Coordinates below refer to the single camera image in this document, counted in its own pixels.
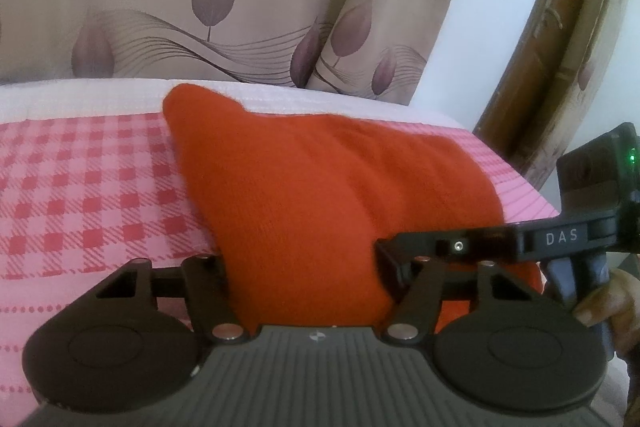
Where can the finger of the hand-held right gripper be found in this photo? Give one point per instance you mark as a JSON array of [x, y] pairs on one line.
[[400, 257]]

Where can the wooden frame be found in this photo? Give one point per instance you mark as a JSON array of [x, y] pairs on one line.
[[540, 57]]

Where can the pink checked bedsheet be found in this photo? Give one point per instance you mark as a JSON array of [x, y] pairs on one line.
[[75, 207]]

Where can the orange knitted garment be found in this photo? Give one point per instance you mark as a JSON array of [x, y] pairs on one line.
[[300, 182]]

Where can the person's right hand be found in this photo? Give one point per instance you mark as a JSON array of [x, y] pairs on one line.
[[622, 302]]

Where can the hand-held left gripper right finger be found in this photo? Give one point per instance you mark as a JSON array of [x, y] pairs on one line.
[[420, 299]]

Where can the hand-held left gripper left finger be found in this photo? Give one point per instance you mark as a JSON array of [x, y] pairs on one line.
[[210, 279]]

